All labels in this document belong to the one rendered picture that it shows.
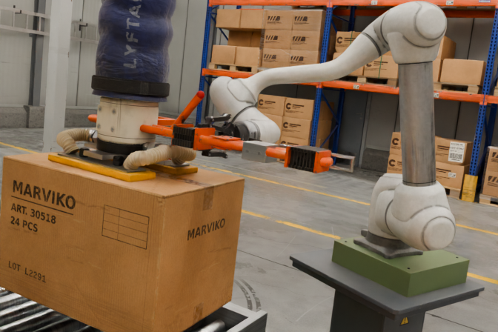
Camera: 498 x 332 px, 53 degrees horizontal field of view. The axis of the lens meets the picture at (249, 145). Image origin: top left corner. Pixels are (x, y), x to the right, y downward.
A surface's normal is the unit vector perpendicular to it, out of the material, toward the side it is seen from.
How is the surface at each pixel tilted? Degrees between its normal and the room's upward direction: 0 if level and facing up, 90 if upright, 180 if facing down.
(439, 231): 97
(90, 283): 90
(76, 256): 90
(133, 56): 75
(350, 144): 90
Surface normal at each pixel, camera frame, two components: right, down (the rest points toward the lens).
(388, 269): -0.80, -0.02
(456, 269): 0.58, 0.16
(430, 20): 0.15, 0.04
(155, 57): 0.70, -0.11
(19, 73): 0.82, 0.13
